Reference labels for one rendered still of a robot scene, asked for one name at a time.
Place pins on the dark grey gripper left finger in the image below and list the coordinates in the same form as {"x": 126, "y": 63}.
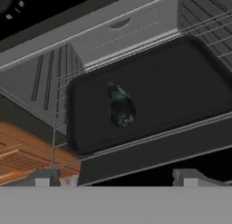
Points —
{"x": 42, "y": 177}

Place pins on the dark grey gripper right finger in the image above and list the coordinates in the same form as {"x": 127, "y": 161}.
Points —
{"x": 188, "y": 177}

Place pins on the black oven tray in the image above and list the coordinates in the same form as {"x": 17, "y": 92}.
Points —
{"x": 169, "y": 91}

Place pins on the dark purple eggplant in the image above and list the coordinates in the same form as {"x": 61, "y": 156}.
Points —
{"x": 121, "y": 104}

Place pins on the grey oven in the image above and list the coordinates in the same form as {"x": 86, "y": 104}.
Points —
{"x": 127, "y": 34}

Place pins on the black oven knob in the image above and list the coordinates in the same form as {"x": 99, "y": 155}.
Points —
{"x": 4, "y": 1}

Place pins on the brown wooden cupboard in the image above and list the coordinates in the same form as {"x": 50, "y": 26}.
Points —
{"x": 27, "y": 152}

